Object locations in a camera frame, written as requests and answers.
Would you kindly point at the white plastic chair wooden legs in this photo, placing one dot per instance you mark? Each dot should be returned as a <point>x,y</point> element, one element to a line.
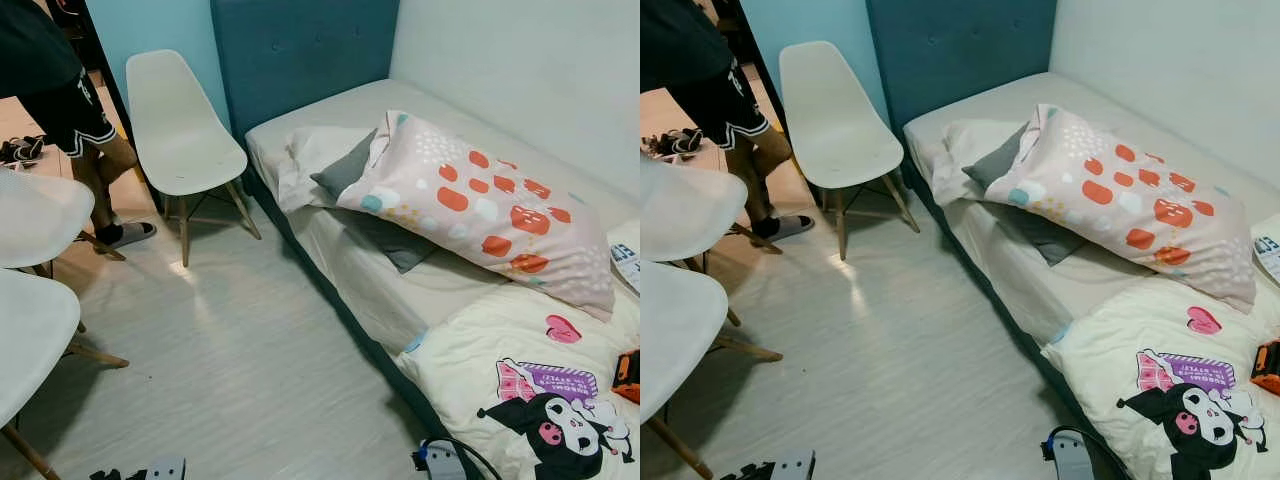
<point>675,335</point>
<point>40,215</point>
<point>685,205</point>
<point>30,335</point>
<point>838,135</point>
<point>185,140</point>

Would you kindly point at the pink pillow with orange spots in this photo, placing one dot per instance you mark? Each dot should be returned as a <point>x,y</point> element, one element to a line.
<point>480,215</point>
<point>1120,205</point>

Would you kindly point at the plain white pillow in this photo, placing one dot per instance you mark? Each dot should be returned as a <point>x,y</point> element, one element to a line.
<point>955,150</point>
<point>315,155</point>

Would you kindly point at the grey pillow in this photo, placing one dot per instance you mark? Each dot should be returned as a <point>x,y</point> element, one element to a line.
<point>348,172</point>
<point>995,162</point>

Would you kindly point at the orange and black device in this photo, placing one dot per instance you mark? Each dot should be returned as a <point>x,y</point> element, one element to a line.
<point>1268,368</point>
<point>629,378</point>

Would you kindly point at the white box with blue print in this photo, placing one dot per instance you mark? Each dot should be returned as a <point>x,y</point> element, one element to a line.
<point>1268,258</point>
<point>628,265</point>

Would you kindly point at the dark blue bed base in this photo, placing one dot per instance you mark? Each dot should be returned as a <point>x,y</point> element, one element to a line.
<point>975,275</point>
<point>330,280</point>

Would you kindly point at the cream blanket with cartoon print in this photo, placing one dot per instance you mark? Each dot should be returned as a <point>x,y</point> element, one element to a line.
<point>1120,340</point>
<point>480,350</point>

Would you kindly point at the mattress with white sheet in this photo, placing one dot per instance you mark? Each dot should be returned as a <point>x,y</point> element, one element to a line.
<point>1020,275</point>
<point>380,290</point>

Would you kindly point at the pair of dark shoes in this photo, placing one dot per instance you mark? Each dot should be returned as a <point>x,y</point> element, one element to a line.
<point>22,150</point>
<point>675,143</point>

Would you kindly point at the person in black shorts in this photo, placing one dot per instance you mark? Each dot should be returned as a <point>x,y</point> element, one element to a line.
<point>700,70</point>
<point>50,90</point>

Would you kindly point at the blue padded headboard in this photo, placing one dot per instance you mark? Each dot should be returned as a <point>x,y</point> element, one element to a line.
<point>300,55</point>
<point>960,50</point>

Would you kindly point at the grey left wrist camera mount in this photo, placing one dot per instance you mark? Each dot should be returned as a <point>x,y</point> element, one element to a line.
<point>795,466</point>
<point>166,470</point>

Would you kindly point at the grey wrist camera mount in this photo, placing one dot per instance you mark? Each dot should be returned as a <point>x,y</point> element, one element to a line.
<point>1070,455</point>
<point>440,462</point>
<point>166,470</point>
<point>795,466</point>

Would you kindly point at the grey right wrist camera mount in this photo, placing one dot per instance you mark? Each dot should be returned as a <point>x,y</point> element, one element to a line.
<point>440,462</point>
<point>1070,455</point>

